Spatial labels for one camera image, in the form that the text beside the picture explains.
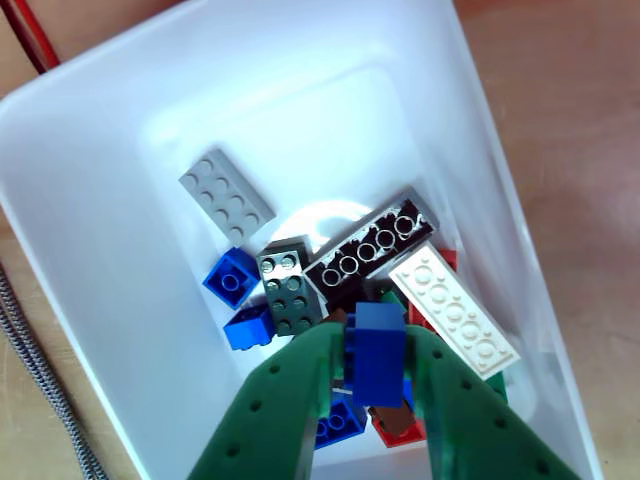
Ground blue two-by-four lego brick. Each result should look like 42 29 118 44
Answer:
313 397 369 450

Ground red two-by-two lego brick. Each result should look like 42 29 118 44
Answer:
369 407 429 449

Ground blue two-by-two lego brick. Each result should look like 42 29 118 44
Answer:
222 302 276 352
202 246 261 307

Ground white two-by-four lego brick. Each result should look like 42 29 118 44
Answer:
388 244 522 379

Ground dark green two-by-four lego brick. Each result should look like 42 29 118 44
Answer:
255 234 329 336

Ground long dark grey lego brick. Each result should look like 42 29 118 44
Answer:
303 185 441 312

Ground light grey two-by-four lego brick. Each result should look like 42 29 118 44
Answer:
178 147 277 246

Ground white plastic bin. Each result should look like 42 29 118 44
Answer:
0 0 604 480

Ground grey braided cable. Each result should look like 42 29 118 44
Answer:
0 264 109 480

